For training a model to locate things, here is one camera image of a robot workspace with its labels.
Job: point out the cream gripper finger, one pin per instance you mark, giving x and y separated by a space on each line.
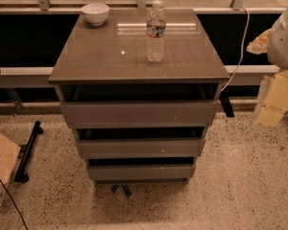
260 44

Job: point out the grey top drawer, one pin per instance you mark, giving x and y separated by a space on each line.
119 115

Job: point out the grey drawer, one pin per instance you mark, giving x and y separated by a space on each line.
151 148
121 173
119 115

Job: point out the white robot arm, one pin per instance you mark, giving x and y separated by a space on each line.
272 99

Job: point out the grey drawer cabinet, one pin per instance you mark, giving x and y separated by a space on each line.
108 64

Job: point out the grey bottom drawer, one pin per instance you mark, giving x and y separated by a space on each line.
121 173

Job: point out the grey middle drawer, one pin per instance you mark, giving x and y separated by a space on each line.
151 148

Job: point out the clear plastic water bottle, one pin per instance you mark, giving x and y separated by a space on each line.
155 31

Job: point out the white ceramic bowl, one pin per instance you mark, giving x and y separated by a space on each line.
95 14

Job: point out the black stand bar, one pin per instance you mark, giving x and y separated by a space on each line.
25 152

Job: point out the cardboard box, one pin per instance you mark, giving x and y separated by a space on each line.
9 151

